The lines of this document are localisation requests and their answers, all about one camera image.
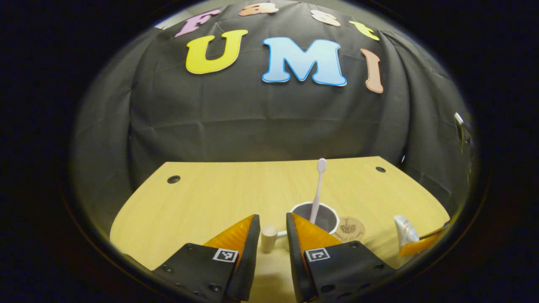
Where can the round cork coaster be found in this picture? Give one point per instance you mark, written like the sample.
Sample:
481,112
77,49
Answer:
351,229

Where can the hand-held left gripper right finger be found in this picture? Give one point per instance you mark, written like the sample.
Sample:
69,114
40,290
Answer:
297,261

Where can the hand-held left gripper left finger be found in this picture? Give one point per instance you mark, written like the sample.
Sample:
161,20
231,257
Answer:
248,261

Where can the white toothpaste tube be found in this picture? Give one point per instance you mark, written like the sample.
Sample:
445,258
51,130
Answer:
405,229

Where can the wooden desktop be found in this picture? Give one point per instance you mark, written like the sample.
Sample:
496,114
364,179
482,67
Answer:
210,198

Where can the black backdrop cloth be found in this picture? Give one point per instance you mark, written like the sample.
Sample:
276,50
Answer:
252,126

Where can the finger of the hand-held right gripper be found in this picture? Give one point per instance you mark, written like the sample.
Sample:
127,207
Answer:
421,247
438,230

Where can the pale pink toothbrush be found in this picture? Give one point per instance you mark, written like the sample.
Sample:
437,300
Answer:
318,185

